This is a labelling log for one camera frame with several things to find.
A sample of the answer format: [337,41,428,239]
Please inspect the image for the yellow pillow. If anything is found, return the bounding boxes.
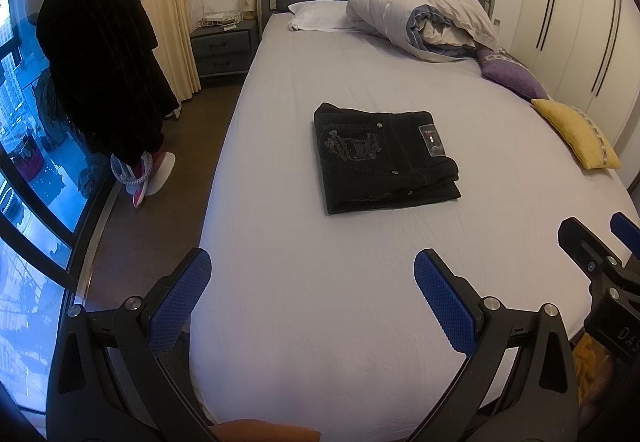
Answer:
[530,98,622,170]

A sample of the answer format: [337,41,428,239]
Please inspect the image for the black pants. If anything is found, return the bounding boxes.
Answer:
[313,102,462,216]

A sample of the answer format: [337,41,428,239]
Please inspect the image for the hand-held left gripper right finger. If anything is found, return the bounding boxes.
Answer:
[407,248,581,442]

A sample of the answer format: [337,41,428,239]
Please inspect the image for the grey nightstand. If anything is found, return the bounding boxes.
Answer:
[189,18,261,78]

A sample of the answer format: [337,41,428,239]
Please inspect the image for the person's left hand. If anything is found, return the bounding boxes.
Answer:
[209,418,322,442]

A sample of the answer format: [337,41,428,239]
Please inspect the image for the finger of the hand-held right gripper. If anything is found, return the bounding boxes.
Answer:
[557,216,626,283]
[610,211,640,269]

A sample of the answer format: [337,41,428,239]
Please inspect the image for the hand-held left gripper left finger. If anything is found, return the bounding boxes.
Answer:
[46,248,218,442]

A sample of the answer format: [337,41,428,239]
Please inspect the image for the white wire basket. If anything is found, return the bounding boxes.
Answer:
[196,0,242,28]

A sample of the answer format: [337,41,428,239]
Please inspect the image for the bed with white sheet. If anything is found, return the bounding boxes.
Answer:
[189,14,640,428]

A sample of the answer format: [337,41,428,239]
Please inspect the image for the white and grey duvet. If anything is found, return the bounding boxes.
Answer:
[346,0,501,64]

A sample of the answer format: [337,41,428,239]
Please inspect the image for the person's yellow clothing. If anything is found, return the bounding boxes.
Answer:
[572,336,616,403]

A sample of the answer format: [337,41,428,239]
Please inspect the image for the purple pillow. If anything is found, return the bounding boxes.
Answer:
[475,46,550,101]

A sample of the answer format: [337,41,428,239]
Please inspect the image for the black hanging coat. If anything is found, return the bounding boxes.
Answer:
[36,0,180,157]

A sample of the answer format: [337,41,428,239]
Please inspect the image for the black wardrobe handle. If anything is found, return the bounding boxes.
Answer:
[541,0,560,51]
[597,0,623,96]
[536,0,555,47]
[591,0,617,92]

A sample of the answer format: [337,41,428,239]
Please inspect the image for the pink and white appliance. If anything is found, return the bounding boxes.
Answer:
[110,149,177,209]

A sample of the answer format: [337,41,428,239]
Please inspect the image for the black-framed window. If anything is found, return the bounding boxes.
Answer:
[0,0,136,423]

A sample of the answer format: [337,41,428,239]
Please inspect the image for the white pillow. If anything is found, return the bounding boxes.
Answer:
[287,0,368,32]

